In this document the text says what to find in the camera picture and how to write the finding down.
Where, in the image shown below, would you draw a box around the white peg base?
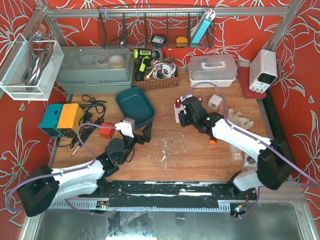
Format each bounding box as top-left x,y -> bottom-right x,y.
173,104 -> 184,124

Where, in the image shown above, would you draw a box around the red spring three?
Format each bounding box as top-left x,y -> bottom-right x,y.
175,98 -> 181,109

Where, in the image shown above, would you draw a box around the orange black screwdriver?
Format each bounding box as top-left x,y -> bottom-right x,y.
209,135 -> 217,146

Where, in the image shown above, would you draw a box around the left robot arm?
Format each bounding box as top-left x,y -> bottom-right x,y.
17,121 -> 153,217

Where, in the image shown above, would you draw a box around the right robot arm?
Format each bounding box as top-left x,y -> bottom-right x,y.
178,94 -> 295,192

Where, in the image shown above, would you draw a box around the teal plastic tray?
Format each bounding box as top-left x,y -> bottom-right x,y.
115,86 -> 156,129

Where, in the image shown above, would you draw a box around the red small box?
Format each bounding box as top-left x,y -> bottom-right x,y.
98,122 -> 116,139

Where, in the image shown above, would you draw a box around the white power adapter cube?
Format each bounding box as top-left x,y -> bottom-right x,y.
207,94 -> 223,110

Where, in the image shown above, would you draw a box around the wicker basket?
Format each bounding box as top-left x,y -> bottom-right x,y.
132,69 -> 179,91

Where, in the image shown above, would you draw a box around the white work glove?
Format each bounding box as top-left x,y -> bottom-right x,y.
227,108 -> 254,130

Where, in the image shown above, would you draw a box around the white plastic storage box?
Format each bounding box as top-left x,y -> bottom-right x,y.
188,54 -> 238,88

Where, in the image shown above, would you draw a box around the red mat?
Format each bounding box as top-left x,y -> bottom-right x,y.
236,66 -> 267,100

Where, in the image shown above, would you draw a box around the yellow teal box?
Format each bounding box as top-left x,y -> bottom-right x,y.
38,103 -> 85,138

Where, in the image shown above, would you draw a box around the small parts packets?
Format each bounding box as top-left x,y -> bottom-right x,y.
229,144 -> 258,170

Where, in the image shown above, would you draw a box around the grey plastic toolbox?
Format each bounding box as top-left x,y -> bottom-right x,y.
56,46 -> 134,95

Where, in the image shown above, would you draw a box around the black round tin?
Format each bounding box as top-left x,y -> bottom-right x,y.
150,34 -> 167,48

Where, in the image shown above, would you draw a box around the white power supply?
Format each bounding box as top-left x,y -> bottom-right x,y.
249,49 -> 277,94

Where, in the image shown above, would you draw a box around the blue white book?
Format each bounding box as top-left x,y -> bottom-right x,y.
190,8 -> 216,48

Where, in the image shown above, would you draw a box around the clear acrylic bin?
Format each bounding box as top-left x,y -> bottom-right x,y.
0,34 -> 64,101

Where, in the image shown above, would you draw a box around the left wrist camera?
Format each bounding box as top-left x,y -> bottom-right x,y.
114,118 -> 135,138

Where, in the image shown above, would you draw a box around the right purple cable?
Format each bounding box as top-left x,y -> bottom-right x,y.
183,81 -> 320,218

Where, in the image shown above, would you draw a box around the black cables bundle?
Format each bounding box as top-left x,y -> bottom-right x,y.
56,94 -> 107,157

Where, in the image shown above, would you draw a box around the white cables in basket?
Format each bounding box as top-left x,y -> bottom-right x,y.
147,62 -> 177,80

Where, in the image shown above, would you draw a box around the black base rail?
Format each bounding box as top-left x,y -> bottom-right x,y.
80,180 -> 257,210

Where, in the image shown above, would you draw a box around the green cordless drill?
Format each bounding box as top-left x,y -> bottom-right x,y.
133,48 -> 161,82

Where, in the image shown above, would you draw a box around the black wire basket shelf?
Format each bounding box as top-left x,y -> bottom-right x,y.
97,3 -> 215,49

